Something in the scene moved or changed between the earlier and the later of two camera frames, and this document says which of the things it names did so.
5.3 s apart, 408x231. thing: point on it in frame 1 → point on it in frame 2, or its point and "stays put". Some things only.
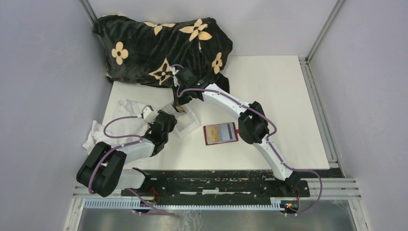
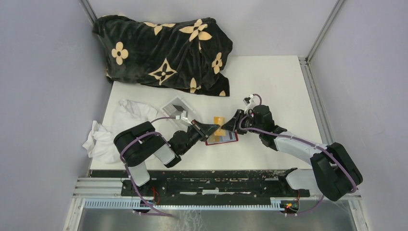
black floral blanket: x=147 y=52 stays put
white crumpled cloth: x=125 y=124 stays put
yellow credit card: x=180 y=109 → x=219 y=121
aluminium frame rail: x=342 y=188 stays put
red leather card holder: x=221 y=133 stays put
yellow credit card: x=213 y=134 stays put
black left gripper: x=173 y=122 → x=207 y=129
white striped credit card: x=228 y=132 stays put
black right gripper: x=177 y=101 → x=231 y=125
